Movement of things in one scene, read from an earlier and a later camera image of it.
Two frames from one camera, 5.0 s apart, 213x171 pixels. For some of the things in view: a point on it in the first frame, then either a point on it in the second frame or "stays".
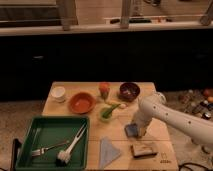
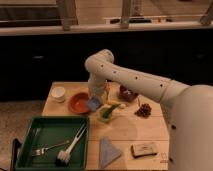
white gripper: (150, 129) -> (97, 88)
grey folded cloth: (108, 152) stays
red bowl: (82, 103) stays
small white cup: (58, 93) stays
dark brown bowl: (129, 91) stays
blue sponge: (131, 130) -> (93, 103)
